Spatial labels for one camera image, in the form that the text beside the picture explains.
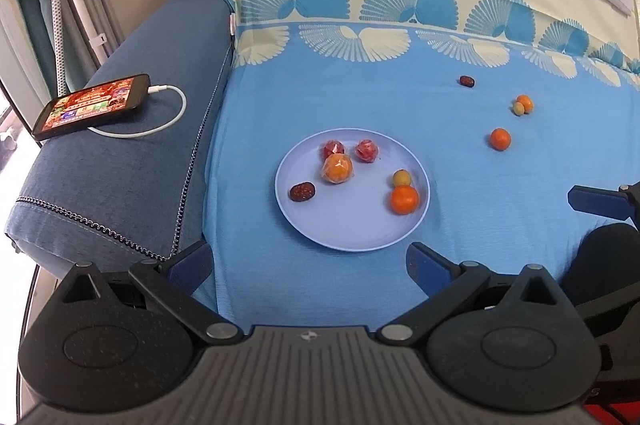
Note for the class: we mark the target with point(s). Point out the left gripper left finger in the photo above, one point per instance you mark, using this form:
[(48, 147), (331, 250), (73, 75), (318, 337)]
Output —
[(168, 286)]

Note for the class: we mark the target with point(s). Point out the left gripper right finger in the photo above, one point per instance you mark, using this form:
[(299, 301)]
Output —
[(448, 287)]

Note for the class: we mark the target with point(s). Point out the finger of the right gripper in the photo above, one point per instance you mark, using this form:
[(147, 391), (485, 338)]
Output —
[(617, 204)]

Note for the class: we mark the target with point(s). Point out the pink red fruit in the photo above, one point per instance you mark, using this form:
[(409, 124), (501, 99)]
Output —
[(366, 151)]

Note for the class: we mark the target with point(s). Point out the orange tangerine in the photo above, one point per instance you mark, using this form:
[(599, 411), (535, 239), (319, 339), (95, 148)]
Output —
[(500, 139), (404, 200), (337, 168)]

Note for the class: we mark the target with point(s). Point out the orange tangerine on plate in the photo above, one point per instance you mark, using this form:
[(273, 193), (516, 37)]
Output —
[(404, 200)]

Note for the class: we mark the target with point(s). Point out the blue denim sofa armrest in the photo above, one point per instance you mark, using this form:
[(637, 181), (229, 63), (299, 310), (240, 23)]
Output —
[(136, 189)]

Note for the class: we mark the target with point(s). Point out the light blue round plate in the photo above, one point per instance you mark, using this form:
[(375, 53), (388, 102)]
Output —
[(354, 216)]

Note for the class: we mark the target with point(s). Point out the red clothing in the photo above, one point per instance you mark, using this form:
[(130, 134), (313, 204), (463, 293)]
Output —
[(610, 412)]

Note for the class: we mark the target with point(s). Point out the orange tangerine on sofa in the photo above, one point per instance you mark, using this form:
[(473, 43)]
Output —
[(500, 139)]

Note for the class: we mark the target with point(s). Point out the small orange kumquat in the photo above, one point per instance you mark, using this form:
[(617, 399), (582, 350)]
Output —
[(526, 103)]

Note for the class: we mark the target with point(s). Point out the small yellow green fruit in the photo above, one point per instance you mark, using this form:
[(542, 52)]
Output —
[(518, 108)]

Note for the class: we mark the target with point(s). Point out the dark red date on plate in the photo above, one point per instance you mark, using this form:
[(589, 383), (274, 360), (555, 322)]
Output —
[(302, 192)]

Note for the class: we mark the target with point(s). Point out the blue fan pattern sheet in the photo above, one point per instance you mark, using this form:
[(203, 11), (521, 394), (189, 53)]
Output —
[(301, 67)]

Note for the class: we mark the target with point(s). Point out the dark red date on sofa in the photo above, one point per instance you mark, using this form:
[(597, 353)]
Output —
[(466, 81)]

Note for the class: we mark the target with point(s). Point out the black smartphone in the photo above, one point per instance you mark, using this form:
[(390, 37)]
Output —
[(91, 106)]

